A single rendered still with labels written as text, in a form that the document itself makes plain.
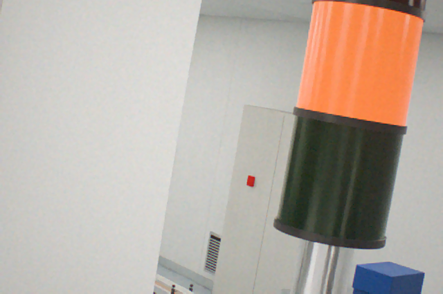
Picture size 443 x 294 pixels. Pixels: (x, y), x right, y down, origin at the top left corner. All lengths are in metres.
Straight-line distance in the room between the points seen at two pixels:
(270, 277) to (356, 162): 7.30
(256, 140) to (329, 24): 7.51
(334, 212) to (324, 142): 0.03
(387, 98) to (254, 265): 7.47
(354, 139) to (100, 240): 1.66
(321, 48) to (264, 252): 7.36
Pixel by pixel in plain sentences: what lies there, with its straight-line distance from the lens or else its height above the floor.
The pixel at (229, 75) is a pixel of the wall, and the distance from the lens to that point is 8.95.
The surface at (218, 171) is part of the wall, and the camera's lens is 8.93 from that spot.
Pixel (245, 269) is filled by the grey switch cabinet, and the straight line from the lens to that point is 7.90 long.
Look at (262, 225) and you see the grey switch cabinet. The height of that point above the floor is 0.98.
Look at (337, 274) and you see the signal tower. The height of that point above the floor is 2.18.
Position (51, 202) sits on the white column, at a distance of 1.89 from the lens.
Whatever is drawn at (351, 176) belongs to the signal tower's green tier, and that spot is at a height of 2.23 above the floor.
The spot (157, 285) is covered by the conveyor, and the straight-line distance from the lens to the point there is 5.17.
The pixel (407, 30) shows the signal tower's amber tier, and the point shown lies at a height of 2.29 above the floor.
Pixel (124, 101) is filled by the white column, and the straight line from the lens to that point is 1.94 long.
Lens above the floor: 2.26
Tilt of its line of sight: 3 degrees down
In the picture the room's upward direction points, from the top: 10 degrees clockwise
